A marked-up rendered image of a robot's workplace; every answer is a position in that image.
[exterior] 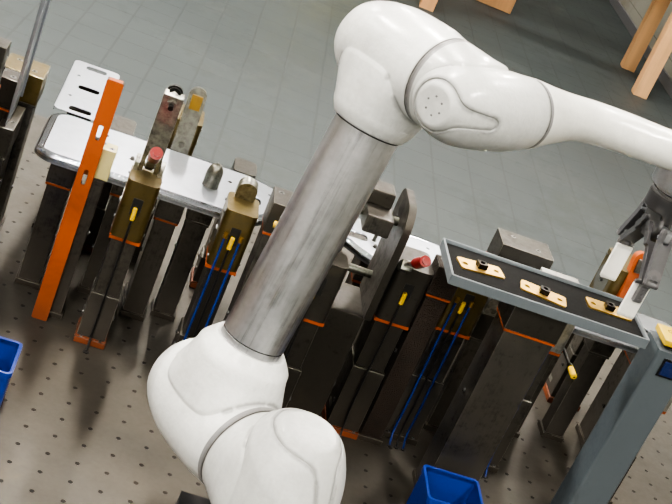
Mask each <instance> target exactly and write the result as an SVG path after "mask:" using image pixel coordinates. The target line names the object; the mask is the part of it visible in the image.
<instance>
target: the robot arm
mask: <svg viewBox="0 0 672 504"><path fill-rule="evenodd" d="M334 52H335V59H336V63H337V65H338V73H337V81H336V88H335V92H334V109H335V111H336V114H335V116H334V118H333V120H332V121H331V123H330V125H329V127H328V129H327V131H326V133H325V135H324V136H323V138H322V140H321V142H320V144H319V146H318V148H317V150H316V151H315V153H314V155H313V157H312V159H311V161H310V163H309V165H308V167H307V168H306V170H305V172H304V174H303V176H302V178H301V180H300V182H299V183H298V185H297V187H296V189H295V191H294V193H293V195H292V197H291V198H290V200H289V202H288V204H287V206H286V208H285V210H284V212H283V214H282V215H281V217H280V219H279V221H278V223H277V225H276V227H275V229H274V230H273V232H272V234H271V236H270V238H269V240H268V242H267V244H266V245H265V247H264V249H263V251H262V253H261V255H260V257H259V259H258V260H257V262H256V264H255V266H254V268H253V270H252V272H251V274H250V276H249V277H248V279H247V281H246V283H245V285H244V287H243V289H242V291H241V292H240V294H239V296H238V298H237V300H236V302H235V304H234V306H233V307H232V309H231V311H230V313H229V315H228V317H227V319H226V321H223V322H219V323H216V324H214V325H211V326H208V327H206V328H204V329H202V330H201V331H200V333H199V334H198V335H197V336H196V337H195V338H190V339H186V340H183V341H181V342H178V343H176V344H174V345H172V346H171V347H169V348H168V349H167V350H165V351H164V352H163V353H162V354H161V355H160V356H159V358H158V359H157V360H156V362H155V363H154V365H153V367H152V369H151V371H150V373H149V376H148V380H147V397H148V402H149V407H150V410H151V413H152V416H153V419H154V421H155V423H156V425H157V427H158V429H159V431H160V432H161V434H162V435H163V437H164V438H165V440H166V441H167V443H168V444H169V446H170V447H171V448H172V450H173V451H174V452H175V453H176V455H177V456H178V457H179V459H180V460H181V461H182V462H183V463H184V465H185V466H186V467H187V468H188V469H189V470H190V471H191V472H192V473H193V474H194V475H195V476H196V477H197V478H198V479H199V480H200V481H201V482H202V483H203V484H204V486H205V488H206V491H207V493H208V496H209V499H210V502H211V504H340V502H341V499H342V496H343V492H344V487H345V480H346V455H345V449H344V445H343V442H342V440H341V438H340V436H339V435H338V434H337V432H336V431H335V429H334V428H333V427H332V426H331V425H330V424H329V423H328V422H327V421H326V420H324V419H323V418H321V417H320V416H318V415H316V414H313V413H311V412H308V411H305V410H302V409H297V408H282V403H283V397H284V391H285V386H286V382H287V379H288V368H287V363H286V360H285V356H284V354H283V353H284V351H285V349H286V347H287V346H288V344H289V342H290V340H291V338H292V337H293V335H294V333H295V331H296V329H297V327H298V326H299V324H300V322H301V320H302V318H303V317H304V315H305V313H306V311H307V309H308V307H309V306H310V304H311V302H312V300H313V298H314V297H315V295H316V293H317V291H318V289H319V288H320V286H321V284H322V282H323V280H324V278H325V277H326V275H327V273H328V271H329V269H330V268H331V266H332V264H333V262H334V260H335V259H336V257H337V255H338V253H339V251H340V249H341V248H342V246H343V244H344V242H345V240H346V239H347V237H348V235H349V233H350V231H351V229H352V228H353V226H354V224H355V222H356V220H357V219H358V217H359V215H360V213H361V211H362V210H363V208H364V206H365V204H366V202H367V200H368V199H369V197H370V195H371V193H372V191H373V190H374V188H375V186H376V184H377V182H378V181H379V179H380V177H381V175H382V173H383V171H384V170H385V168H386V166H387V164H388V162H389V161H390V159H391V157H392V155H393V153H394V151H395V150H396V148H397V146H398V145H403V144H405V143H406V142H408V141H410V140H411V139H412V138H413V137H414V136H415V135H416V134H417V133H418V132H419V131H420V130H422V129H423V130H424V131H425V132H427V133H428V134H429V135H430V136H432V137H433V138H435V139H436V140H438V141H440V142H442V143H444V144H447V145H449V146H453V147H457V148H462V149H468V150H476V151H488V152H508V151H514V150H525V149H532V148H536V147H540V146H543V145H548V144H553V143H558V142H564V141H577V142H583V143H587V144H591V145H595V146H599V147H602V148H605V149H608V150H611V151H614V152H617V153H620V154H623V155H625V156H628V157H631V158H634V159H637V160H640V161H643V162H646V163H649V164H652V165H654V166H656V168H655V170H654V172H653V174H652V180H653V181H654V183H652V185H651V186H650V188H649V190H648V192H647V194H646V196H645V197H644V198H643V200H642V201H641V203H640V205H639V206H638V208H637V209H636V210H635V211H634V212H633V213H632V214H631V215H630V216H629V217H628V219H627V220H626V221H625V222H624V223H623V224H622V225H621V226H620V227H619V228H618V230H617V235H619V237H618V239H617V242H618V243H616V245H615V247H614V249H613V251H612V252H611V254H610V256H609V258H608V260H607V262H606V263H605V265H604V267H603V269H602V271H601V273H600V276H601V277H603V278H606V279H609V280H612V281H615V280H616V279H617V277H618V275H619V273H620V271H621V270H622V268H623V266H624V264H625V262H626V260H627V259H628V257H629V255H630V253H631V251H632V250H633V249H632V247H633V246H635V243H636V242H637V241H639V240H640V239H642V238H643V237H644V242H643V244H644V246H645V250H644V255H643V260H642V264H641V269H640V274H639V278H637V279H635V280H634V282H633V283H632V285H631V287H630V289H629V291H628V292H627V294H626V296H625V298H624V299H623V301H622V303H621V305H620V307H619V308H618V310H617V315H620V316H623V317H626V318H629V319H633V318H634V316H635V315H636V313H637V311H638V309H639V307H640V306H641V304H642V302H643V300H644V299H645V297H646V295H647V293H648V292H649V290H650V288H651V289H654V290H657V289H658V288H659V285H660V282H661V278H662V275H663V272H664V269H665V266H666V263H667V260H668V257H669V254H670V251H671V248H672V232H670V230H671V227H672V130H671V129H668V128H666V127H663V126H661V125H658V124H656V123H653V122H651V121H648V120H646V119H643V118H641V117H639V116H636V115H633V114H631V113H628V112H626V111H623V110H621V109H618V108H615V107H612V106H610V105H607V104H604V103H601V102H598V101H595V100H592V99H588V98H585V97H582V96H579V95H575V94H572V93H569V92H566V91H564V90H561V89H559V88H556V87H553V86H551V85H549V84H547V83H545V82H543V81H541V80H538V79H536V78H531V77H528V76H524V75H521V74H518V73H515V72H512V71H508V68H507V67H506V66H505V65H503V64H501V63H500V62H498V61H496V60H495V59H493V58H492V57H490V56H489V55H487V54H486V53H484V52H483V51H481V50H480V49H478V48H477V47H475V46H474V45H472V44H471V43H469V42H468V41H467V40H465V39H464V38H463V37H462V36H461V35H460V34H459V33H458V32H457V31H455V30H454V29H452V28H451V27H449V26H448V25H446V24H444V23H443V22H441V21H439V20H438V19H436V18H434V17H432V16H431V15H429V14H427V13H425V12H423V11H421V10H419V9H417V8H414V7H411V6H408V5H404V4H401V3H397V2H391V1H371V2H366V3H363V4H361V5H359V6H357V7H356V8H354V9H353V10H352V11H351V12H350V13H348V14H347V16H346V17H345V18H344V19H343V21H342V22H341V24H340V25H339V27H338V29H337V32H336V35H335V40H334ZM625 229H627V231H626V230H625ZM633 248H634V247H633Z"/></svg>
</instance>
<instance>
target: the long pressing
mask: <svg viewBox="0 0 672 504"><path fill-rule="evenodd" d="M92 125H93V122H90V121H87V120H84V119H81V118H78V117H75V116H72V115H69V114H63V113H56V114H52V115H50V117H49V118H48V120H47V122H46V124H45V127H44V129H43V131H42V133H41V135H40V137H39V139H38V141H37V143H36V145H35V149H34V151H35V153H36V155H37V156H38V157H40V158H41V159H43V160H44V161H47V162H49V163H51V164H54V165H57V166H60V167H63V168H66V169H69V170H73V171H76V172H78V168H79V165H80V162H81V159H82V156H83V153H84V150H85V147H86V143H87V140H88V137H89V134H90V131H91V128H92ZM108 136H109V137H107V139H106V142H108V143H111V144H114V145H117V146H118V151H117V154H116V157H115V160H114V163H113V166H112V169H111V172H110V175H109V178H108V181H107V182H109V183H112V184H115V185H118V186H121V187H124V188H125V185H126V180H127V179H128V176H129V173H128V172H129V170H131V167H132V165H134V162H135V161H132V160H130V159H129V158H131V156H134V157H135V158H134V160H135V159H136V156H137V153H140V154H143V151H144V149H145V146H146V143H147V141H146V140H143V139H140V138H137V137H134V136H131V135H128V134H125V133H122V132H119V131H117V130H114V129H111V128H110V130H109V133H108ZM162 161H164V162H167V163H166V167H165V170H164V173H163V179H162V181H163V183H162V184H161V188H160V194H158V196H157V199H160V200H163V201H166V202H169V203H172V204H175V205H178V206H181V207H184V208H187V209H191V210H194V211H197V212H200V213H203V214H206V215H209V216H212V217H215V218H218V219H219V217H220V214H221V211H222V209H223V206H224V204H225V201H226V200H225V198H226V197H227V196H228V193H229V192H231V191H232V192H235V190H236V188H237V185H238V183H239V181H240V179H242V178H244V177H251V176H249V175H246V174H243V173H240V172H237V171H234V170H231V169H229V168H226V167H223V166H222V167H223V176H222V179H221V182H220V184H219V187H218V189H217V190H212V189H208V188H206V187H205V186H203V184H202V182H203V179H204V177H205V174H206V171H207V169H208V168H209V166H210V165H211V164H213V163H211V162H208V161H205V160H202V159H199V158H196V157H193V156H190V155H187V154H184V153H181V152H178V151H175V150H173V149H170V148H167V149H166V152H165V155H164V158H163V160H162ZM251 178H253V177H251ZM254 179H255V178H254ZM255 180H256V181H257V182H258V192H257V196H256V198H255V199H256V200H258V201H259V202H260V204H259V216H258V219H257V220H258V223H257V224H255V226H261V225H262V220H263V213H264V211H265V208H266V206H267V203H268V201H269V198H270V196H269V195H271V193H272V191H273V188H272V187H270V186H268V185H267V184H265V183H263V182H261V181H259V180H257V179H255ZM228 181H230V182H232V183H229V182H228ZM351 232H354V233H357V234H360V235H363V236H364V237H366V241H363V240H360V239H357V238H354V237H351V236H348V237H347V239H346V242H345V244H344V246H343V247H344V248H346V249H347V250H348V251H350V252H351V253H352V254H353V255H355V256H356V257H357V258H359V259H360V260H361V261H362V262H364V263H366V264H367V265H369V263H370V261H371V259H372V256H373V254H374V252H375V250H376V249H375V248H373V247H372V246H373V245H374V244H377V245H378V243H379V241H380V239H381V237H379V236H378V237H377V239H376V242H373V241H372V240H371V239H373V237H374V235H373V234H370V233H367V232H364V231H362V229H361V220H360V218H358V219H357V220H356V222H355V224H354V226H353V228H352V229H351ZM406 246H409V247H412V248H415V249H418V250H421V251H424V252H426V253H428V254H429V255H430V258H431V263H432V262H433V260H434V258H435V256H436V254H439V255H441V252H440V248H439V246H440V245H437V244H434V243H431V242H428V241H425V240H423V239H420V238H417V237H414V236H411V235H410V237H409V239H408V242H407V244H406ZM426 248H428V249H429V250H428V249H426ZM637 315H638V317H639V319H640V321H641V323H642V325H643V327H644V329H645V331H646V332H647V333H649V331H650V330H653V331H656V329H655V327H656V325H657V324H658V323H659V324H662V325H665V326H668V327H671V328H672V326H671V325H670V324H668V323H666V322H664V321H662V320H659V319H656V318H653V317H650V316H647V315H644V314H641V313H638V312H637ZM656 332H657V331H656ZM572 333H573V334H576V335H579V336H582V337H585V338H588V339H591V340H594V341H597V342H600V343H604V344H607V345H610V346H613V347H616V348H619V349H622V350H625V351H628V352H631V353H634V354H636V353H637V352H638V350H639V348H640V347H637V346H634V345H631V344H628V343H625V342H622V341H619V340H616V339H613V338H610V337H607V336H604V335H601V334H598V333H595V332H592V331H589V330H586V329H583V328H580V327H577V326H576V327H575V329H574V330H573V332H572Z"/></svg>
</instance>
